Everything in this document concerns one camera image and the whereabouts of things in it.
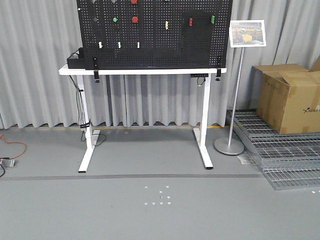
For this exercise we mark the black desk control box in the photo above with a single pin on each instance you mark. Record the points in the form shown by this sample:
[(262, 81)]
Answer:
[(199, 75)]

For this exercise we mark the black mounting clamp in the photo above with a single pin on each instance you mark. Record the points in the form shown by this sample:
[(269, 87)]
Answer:
[(96, 70), (218, 73)]

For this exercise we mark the black tray box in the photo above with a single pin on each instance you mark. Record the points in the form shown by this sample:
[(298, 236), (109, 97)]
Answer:
[(76, 60)]

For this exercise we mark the black perforated pegboard panel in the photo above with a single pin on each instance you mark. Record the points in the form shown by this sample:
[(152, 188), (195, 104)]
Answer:
[(200, 46)]

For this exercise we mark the brown cardboard box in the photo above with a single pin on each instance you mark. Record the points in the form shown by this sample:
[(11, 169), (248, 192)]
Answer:
[(289, 99)]

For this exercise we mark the framed photo sign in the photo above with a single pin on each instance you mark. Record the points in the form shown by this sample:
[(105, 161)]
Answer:
[(247, 33)]

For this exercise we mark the metal floor grating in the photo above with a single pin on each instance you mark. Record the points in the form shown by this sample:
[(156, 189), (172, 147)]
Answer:
[(288, 161)]

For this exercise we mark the left black mounting clamp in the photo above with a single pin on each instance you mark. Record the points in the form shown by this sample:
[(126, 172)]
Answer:
[(96, 70)]

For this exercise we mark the lower red mushroom button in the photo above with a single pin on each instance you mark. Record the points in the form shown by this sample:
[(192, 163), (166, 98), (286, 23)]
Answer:
[(135, 19)]

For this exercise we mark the grey pleated curtain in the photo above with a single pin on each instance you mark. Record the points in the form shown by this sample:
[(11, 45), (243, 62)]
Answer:
[(37, 36)]

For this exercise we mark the right black mounting clamp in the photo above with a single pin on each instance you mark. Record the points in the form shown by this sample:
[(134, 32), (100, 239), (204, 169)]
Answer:
[(218, 73)]

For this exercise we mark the silver sign stand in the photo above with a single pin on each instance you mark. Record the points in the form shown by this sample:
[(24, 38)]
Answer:
[(230, 146)]

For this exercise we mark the white standing desk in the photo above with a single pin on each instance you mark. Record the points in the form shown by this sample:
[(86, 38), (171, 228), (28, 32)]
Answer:
[(199, 133)]

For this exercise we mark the grey floor power box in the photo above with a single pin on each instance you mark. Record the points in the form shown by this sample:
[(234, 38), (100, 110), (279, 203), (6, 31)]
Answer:
[(7, 163)]

